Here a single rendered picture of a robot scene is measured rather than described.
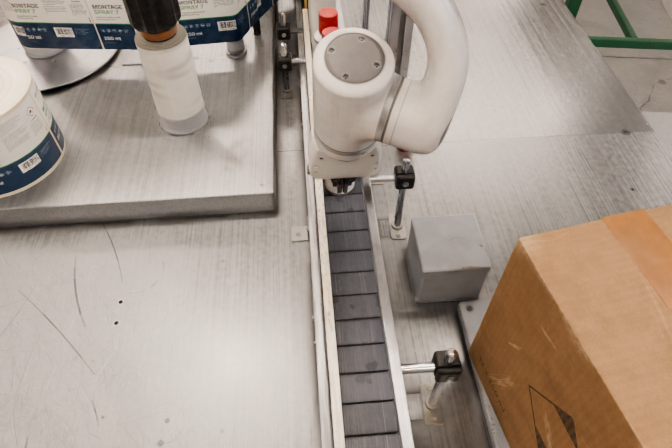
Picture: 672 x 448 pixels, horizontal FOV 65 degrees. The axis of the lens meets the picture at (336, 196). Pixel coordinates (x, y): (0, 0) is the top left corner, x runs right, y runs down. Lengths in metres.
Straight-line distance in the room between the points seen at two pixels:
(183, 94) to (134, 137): 0.14
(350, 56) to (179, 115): 0.52
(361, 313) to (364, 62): 0.37
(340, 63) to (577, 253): 0.30
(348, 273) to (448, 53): 0.39
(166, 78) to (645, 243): 0.74
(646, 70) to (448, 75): 2.54
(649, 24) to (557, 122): 2.29
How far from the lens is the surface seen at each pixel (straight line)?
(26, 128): 0.98
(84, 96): 1.18
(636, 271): 0.58
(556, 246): 0.57
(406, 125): 0.56
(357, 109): 0.55
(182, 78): 0.96
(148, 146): 1.02
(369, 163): 0.72
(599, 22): 3.33
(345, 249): 0.81
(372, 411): 0.71
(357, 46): 0.55
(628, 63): 3.06
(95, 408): 0.82
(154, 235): 0.94
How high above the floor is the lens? 1.55
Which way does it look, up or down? 49 degrees down
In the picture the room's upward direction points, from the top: straight up
